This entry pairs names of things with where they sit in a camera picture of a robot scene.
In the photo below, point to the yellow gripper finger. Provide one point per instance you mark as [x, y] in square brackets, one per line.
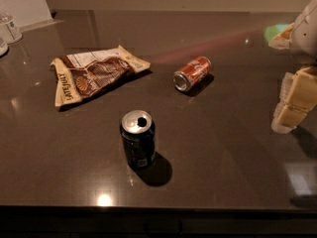
[281, 41]
[297, 97]

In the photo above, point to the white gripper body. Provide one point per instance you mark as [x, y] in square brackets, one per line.
[306, 32]

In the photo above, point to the red coke can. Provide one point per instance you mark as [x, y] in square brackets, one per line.
[192, 73]

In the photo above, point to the dark blue soda can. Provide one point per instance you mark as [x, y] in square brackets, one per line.
[138, 135]

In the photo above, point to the brown Late July chip bag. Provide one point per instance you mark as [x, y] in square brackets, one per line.
[81, 76]

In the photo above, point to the white container at left edge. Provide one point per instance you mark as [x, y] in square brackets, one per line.
[3, 47]

